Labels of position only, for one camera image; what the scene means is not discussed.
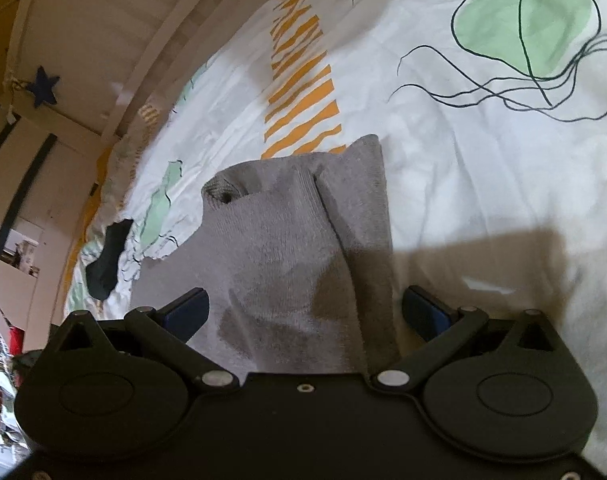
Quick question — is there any leaf print bed cover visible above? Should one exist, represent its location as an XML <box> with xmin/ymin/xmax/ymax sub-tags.
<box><xmin>64</xmin><ymin>0</ymin><xmax>607</xmax><ymax>480</ymax></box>

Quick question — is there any white string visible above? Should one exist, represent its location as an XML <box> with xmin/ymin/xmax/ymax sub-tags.
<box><xmin>2</xmin><ymin>0</ymin><xmax>27</xmax><ymax>123</ymax></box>

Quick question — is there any dark folded garment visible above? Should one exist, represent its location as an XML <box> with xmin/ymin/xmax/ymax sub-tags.
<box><xmin>85</xmin><ymin>218</ymin><xmax>134</xmax><ymax>301</ymax></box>

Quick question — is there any blue star decoration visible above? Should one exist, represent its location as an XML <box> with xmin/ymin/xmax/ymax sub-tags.
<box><xmin>26</xmin><ymin>66</ymin><xmax>61</xmax><ymax>109</ymax></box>

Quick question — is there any grey hoodie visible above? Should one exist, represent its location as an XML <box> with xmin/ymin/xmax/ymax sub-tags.
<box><xmin>134</xmin><ymin>134</ymin><xmax>401</xmax><ymax>376</ymax></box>

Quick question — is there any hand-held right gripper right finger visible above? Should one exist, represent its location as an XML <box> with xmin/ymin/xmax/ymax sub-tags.
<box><xmin>368</xmin><ymin>285</ymin><xmax>571</xmax><ymax>393</ymax></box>

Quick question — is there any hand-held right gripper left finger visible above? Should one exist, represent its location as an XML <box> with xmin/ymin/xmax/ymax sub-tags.
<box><xmin>48</xmin><ymin>287</ymin><xmax>240</xmax><ymax>393</ymax></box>

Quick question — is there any white wooden shelf unit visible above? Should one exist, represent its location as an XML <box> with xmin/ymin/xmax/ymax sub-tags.
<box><xmin>0</xmin><ymin>100</ymin><xmax>107</xmax><ymax>353</ymax></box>

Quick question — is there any pale wooden bed frame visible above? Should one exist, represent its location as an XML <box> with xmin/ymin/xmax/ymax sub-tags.
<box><xmin>11</xmin><ymin>0</ymin><xmax>284</xmax><ymax>143</ymax></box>

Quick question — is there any orange bed sheet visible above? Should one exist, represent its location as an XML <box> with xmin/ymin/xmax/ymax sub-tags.
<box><xmin>64</xmin><ymin>145</ymin><xmax>115</xmax><ymax>311</ymax></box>

